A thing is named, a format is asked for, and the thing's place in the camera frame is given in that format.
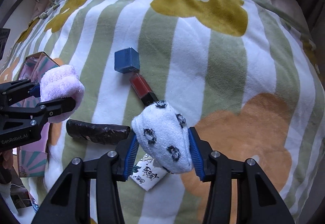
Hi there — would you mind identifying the white sock with black pattern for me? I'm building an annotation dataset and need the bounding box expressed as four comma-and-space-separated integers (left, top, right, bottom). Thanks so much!
131, 100, 193, 174

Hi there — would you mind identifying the pink fluffy towel roll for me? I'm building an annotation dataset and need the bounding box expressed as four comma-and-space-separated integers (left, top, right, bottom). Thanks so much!
40, 65, 85, 123

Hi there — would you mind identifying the white printed packet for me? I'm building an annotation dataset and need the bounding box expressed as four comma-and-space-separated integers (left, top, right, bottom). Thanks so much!
129, 153, 168, 192

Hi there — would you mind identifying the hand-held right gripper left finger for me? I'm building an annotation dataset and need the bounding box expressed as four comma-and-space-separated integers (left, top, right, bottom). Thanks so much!
32, 129, 140, 224

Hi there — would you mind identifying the beige pillow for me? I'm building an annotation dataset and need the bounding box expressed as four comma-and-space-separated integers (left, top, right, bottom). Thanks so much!
263, 0, 312, 35

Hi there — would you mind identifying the dark brown bag roll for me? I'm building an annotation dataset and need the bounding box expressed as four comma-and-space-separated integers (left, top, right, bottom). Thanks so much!
66, 119, 131, 145

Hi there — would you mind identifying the pink printed cardboard box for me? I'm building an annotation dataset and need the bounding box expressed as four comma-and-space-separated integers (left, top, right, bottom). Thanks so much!
15, 53, 64, 179

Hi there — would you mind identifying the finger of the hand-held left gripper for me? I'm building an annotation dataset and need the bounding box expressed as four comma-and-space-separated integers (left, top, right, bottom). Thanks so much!
0, 79, 41, 108
0, 97, 77, 132

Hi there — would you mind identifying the red and black slim box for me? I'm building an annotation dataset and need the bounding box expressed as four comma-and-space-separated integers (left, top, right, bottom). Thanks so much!
129, 73, 159, 107

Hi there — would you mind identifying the blue square box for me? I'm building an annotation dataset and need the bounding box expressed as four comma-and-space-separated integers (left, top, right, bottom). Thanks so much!
114, 47, 141, 74

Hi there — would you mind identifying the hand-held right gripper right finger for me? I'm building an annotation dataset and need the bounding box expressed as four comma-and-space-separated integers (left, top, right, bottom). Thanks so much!
188, 126, 296, 224

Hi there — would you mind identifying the floral striped blanket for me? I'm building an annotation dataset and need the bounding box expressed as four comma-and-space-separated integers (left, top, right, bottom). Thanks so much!
0, 0, 321, 224

